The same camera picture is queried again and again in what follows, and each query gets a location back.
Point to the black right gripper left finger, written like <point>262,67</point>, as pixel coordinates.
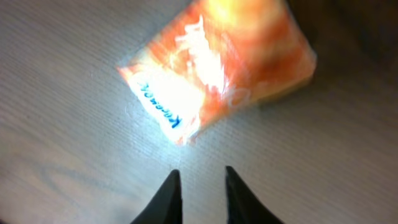
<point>165,206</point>

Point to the small orange box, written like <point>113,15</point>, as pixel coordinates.
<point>215,58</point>

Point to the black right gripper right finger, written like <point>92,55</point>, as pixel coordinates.
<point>243,206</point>

